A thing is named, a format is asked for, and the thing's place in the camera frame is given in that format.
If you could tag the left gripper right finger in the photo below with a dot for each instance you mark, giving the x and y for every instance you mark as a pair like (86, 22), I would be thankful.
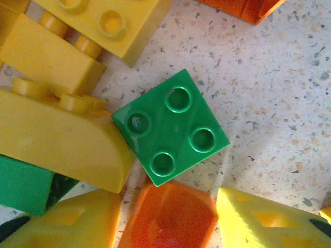
(258, 222)

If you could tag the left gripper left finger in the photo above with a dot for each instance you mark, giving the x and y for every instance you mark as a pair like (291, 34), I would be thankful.
(64, 222)

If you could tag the green lego brick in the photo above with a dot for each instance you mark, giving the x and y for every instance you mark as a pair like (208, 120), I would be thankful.
(170, 129)
(23, 186)

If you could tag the yellow lego brick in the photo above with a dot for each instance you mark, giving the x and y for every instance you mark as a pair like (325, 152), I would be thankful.
(139, 25)
(44, 56)
(10, 6)
(59, 144)

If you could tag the orange lego brick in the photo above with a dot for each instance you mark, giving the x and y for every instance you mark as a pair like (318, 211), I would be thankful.
(168, 219)
(248, 13)

